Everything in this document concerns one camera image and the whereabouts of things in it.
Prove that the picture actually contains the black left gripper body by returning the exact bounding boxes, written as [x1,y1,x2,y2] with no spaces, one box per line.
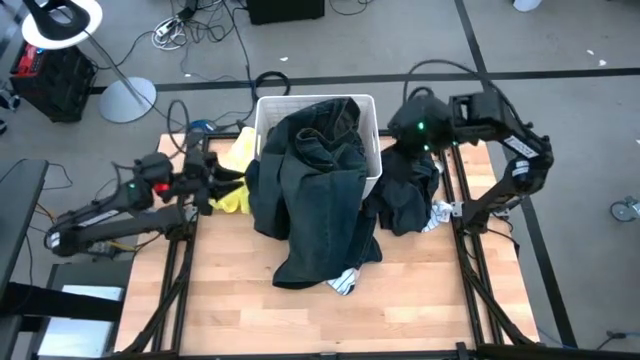
[183,148,220,217]

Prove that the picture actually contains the yellow garment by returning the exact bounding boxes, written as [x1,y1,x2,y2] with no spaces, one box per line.
[208,126,257,215]

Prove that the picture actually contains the white perforated plastic laundry basket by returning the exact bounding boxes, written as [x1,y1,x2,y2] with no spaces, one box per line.
[253,93,384,201]

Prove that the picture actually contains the dark denim jeans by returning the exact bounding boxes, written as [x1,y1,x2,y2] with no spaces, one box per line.
[244,97,384,290]

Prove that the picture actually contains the white blue-striped sock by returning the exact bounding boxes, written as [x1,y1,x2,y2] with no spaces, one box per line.
[325,267,360,296]

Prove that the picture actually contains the black garment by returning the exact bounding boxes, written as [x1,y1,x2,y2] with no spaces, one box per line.
[362,147,441,237]

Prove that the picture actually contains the white round-base floor stand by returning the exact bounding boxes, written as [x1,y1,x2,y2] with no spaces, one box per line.
[20,0,158,125]

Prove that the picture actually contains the black power adapter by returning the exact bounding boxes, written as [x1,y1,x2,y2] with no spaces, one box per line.
[84,243,121,259]

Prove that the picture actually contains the white power strip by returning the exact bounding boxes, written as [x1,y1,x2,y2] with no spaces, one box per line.
[151,16,185,51]

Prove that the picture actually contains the black box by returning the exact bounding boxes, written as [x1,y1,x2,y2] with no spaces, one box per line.
[246,0,326,26]

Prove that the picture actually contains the black equipment crate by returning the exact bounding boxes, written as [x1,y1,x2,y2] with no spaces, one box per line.
[9,43,97,124]

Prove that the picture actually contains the grey cabinet white top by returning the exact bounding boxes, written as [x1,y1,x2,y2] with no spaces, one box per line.
[29,259,132,360]

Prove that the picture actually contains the red device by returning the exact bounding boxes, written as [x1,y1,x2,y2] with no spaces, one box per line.
[12,42,45,76]

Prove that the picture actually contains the white grey-striped sock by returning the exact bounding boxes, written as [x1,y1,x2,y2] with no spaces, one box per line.
[422,199,454,234]

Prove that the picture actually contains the black curved object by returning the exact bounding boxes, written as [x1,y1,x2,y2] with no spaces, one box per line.
[22,0,92,42]

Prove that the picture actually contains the grey caster wheel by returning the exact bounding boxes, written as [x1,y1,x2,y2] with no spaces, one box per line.
[609,196,640,223]

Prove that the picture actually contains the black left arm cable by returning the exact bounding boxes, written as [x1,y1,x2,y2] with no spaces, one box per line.
[166,98,194,151]

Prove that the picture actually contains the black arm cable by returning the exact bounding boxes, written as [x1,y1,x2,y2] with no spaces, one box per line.
[402,58,511,121]
[166,98,194,151]

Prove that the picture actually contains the black aluminium table frame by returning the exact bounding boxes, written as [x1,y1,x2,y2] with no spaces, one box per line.
[113,127,541,360]

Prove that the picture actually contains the black coiled cable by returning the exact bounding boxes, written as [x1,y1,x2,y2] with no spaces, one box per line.
[252,69,292,108]

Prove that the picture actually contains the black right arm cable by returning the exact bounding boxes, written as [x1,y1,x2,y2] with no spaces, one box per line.
[402,58,511,121]

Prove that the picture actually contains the black floor plug cable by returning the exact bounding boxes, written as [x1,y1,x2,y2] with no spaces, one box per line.
[594,329,640,351]

